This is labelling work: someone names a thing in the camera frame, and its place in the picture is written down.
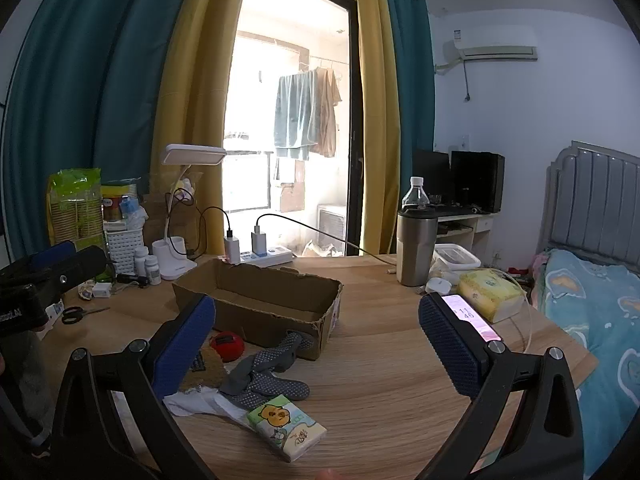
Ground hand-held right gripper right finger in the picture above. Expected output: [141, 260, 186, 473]
[415, 292, 586, 480]

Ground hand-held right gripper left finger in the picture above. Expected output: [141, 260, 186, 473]
[50, 292, 217, 480]

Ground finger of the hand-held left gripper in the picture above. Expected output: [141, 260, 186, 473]
[27, 241, 77, 269]
[0, 245, 109, 307]

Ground brown fuzzy plush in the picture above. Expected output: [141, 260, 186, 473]
[179, 345, 232, 394]

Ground white waffle cloth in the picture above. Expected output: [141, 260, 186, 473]
[162, 387, 252, 424]

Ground grey dotted glove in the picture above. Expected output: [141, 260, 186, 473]
[250, 332, 304, 376]
[219, 355, 311, 411]

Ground cardboard box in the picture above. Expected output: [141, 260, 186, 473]
[172, 258, 344, 362]

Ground smartphone with pink screen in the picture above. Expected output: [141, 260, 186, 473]
[440, 293, 501, 342]

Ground red ball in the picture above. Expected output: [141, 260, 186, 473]
[209, 330, 246, 364]

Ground white woven basket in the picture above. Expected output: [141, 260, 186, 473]
[104, 227, 146, 272]

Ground green snack package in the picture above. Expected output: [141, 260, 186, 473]
[46, 167, 105, 257]

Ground yellow sponge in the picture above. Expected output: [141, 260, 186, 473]
[457, 269, 524, 324]

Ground clear plastic bag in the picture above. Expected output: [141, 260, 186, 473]
[125, 205, 151, 231]

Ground clear plastic tube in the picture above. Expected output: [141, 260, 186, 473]
[504, 270, 539, 357]

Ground white plastic container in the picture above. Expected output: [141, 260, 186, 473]
[432, 243, 482, 282]

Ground stainless steel tumbler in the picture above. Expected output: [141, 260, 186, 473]
[396, 208, 440, 288]

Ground grey plug charger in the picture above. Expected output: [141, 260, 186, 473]
[223, 230, 242, 265]

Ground pink cloth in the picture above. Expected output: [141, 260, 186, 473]
[529, 252, 552, 307]

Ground small white desk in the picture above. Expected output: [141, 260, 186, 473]
[434, 211, 497, 257]

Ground white power strip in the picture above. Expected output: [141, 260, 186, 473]
[217, 246, 295, 267]

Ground green cartoon tissue pack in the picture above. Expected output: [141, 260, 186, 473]
[246, 394, 328, 463]

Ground teal printed blanket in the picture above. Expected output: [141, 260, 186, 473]
[531, 248, 640, 480]

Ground white desk lamp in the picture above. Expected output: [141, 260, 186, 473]
[152, 144, 228, 282]

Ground clear water bottle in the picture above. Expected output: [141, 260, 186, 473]
[401, 176, 431, 211]

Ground white balcony appliance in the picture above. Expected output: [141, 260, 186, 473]
[317, 203, 349, 257]

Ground black computer tower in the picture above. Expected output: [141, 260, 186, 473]
[450, 150, 506, 214]

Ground teal curtain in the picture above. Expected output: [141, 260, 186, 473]
[380, 0, 437, 257]
[2, 0, 202, 262]

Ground black monitor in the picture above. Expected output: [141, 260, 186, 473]
[412, 149, 451, 206]

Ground balcony cardboard sheet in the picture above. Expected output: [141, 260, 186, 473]
[272, 157, 306, 214]

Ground grey padded headboard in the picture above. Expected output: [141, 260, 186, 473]
[536, 140, 640, 279]

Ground yellow curtain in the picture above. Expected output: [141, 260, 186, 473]
[348, 0, 401, 257]
[149, 0, 254, 257]

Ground hanging blue towel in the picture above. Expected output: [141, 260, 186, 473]
[273, 70, 321, 162]

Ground hanging brown towel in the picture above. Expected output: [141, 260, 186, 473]
[312, 66, 344, 159]

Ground white air conditioner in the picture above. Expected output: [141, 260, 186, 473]
[455, 26, 539, 64]

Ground black handled scissors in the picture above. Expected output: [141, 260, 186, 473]
[61, 306, 111, 325]

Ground black charging cable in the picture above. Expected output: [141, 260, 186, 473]
[186, 206, 234, 262]

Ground long grey charging cable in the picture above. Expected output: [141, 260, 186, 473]
[255, 213, 399, 267]

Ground black sliding door frame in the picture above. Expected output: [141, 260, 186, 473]
[344, 0, 366, 257]

